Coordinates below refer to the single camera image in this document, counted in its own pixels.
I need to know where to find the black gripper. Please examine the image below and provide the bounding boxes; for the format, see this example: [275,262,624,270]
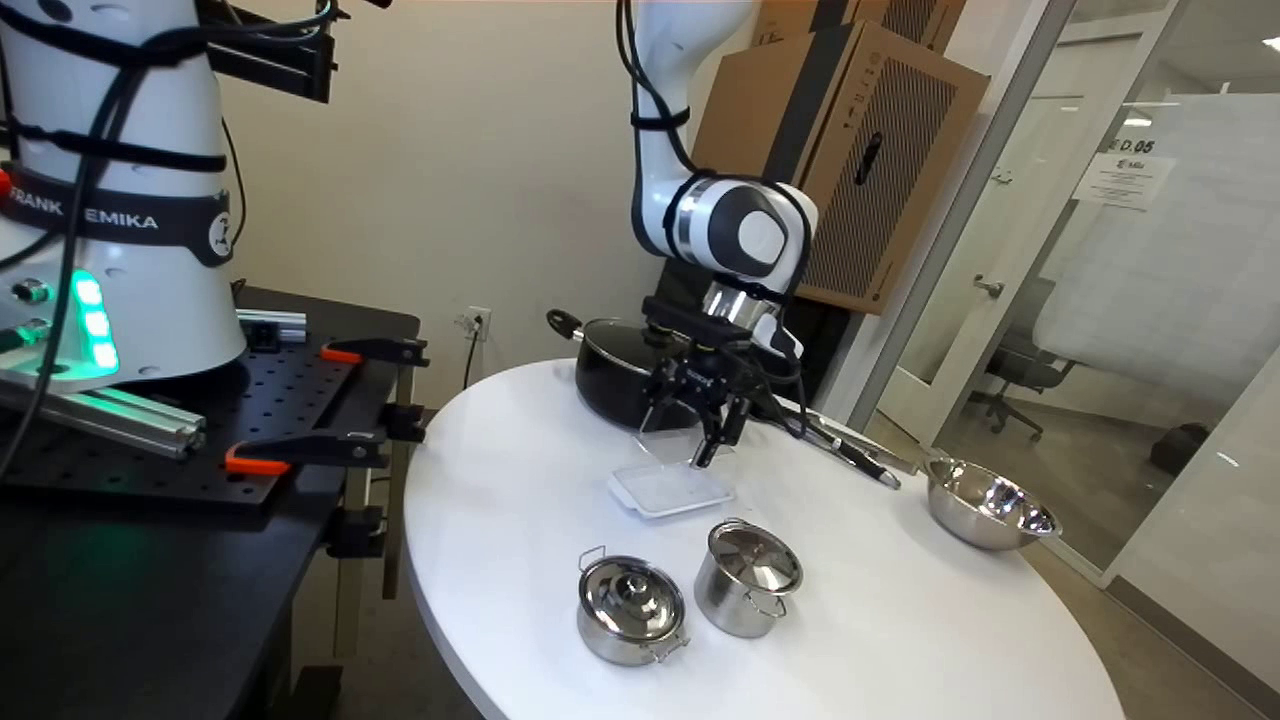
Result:
[636,275,806,473]

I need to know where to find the white plastic container lid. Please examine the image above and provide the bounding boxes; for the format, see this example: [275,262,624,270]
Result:
[605,455,740,524]

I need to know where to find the glass pot lid black knob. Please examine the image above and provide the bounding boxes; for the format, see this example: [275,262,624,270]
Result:
[581,318,672,383]

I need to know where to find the steel pot lid with knob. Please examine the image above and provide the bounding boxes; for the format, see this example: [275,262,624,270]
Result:
[574,553,688,641]

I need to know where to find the black cooking pot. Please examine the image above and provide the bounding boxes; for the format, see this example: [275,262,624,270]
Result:
[543,309,713,436]

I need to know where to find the metal tongs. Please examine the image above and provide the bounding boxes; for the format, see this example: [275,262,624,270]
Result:
[773,393,926,479]

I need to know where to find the steel cup pot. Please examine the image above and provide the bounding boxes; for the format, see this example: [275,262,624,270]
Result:
[693,516,806,646]

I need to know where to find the steel mixing bowl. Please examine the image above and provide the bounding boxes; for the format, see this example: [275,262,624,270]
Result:
[925,455,1069,556]

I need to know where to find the large cardboard box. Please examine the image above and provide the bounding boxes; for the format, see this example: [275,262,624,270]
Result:
[688,22,997,320]

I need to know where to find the black office chair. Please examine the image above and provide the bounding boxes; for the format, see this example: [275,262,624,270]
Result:
[962,328,1079,443]

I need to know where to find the white door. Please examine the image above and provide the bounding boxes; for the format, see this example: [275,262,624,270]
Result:
[876,24,1136,453]

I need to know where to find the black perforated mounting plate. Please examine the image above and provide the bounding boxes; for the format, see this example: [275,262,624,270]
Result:
[0,340,404,520]

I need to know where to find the small cardboard box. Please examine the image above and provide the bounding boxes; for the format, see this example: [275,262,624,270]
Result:
[751,0,973,57]

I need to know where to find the black waste bin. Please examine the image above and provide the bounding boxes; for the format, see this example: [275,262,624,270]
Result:
[1142,420,1210,479]

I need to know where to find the white paper sign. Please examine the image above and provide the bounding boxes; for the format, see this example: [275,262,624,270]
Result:
[1070,143,1180,213]

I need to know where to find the black robot cart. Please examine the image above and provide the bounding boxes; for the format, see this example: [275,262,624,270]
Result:
[0,282,433,720]

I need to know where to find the small steel pot with handles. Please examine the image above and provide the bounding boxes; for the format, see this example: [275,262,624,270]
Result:
[570,539,695,671]

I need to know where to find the short orange handled black clamp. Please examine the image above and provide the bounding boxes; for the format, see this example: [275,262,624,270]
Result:
[315,332,434,376]

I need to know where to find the long orange handled black clamp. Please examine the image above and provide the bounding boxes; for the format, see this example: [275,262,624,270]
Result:
[219,423,393,483]

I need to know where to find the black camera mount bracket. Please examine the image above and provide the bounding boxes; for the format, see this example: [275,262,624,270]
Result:
[195,0,341,109]

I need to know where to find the aluminium rail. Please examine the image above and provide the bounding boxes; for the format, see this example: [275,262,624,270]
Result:
[0,372,210,461]

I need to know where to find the black cable on robot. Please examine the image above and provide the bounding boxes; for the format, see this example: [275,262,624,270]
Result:
[0,0,205,478]

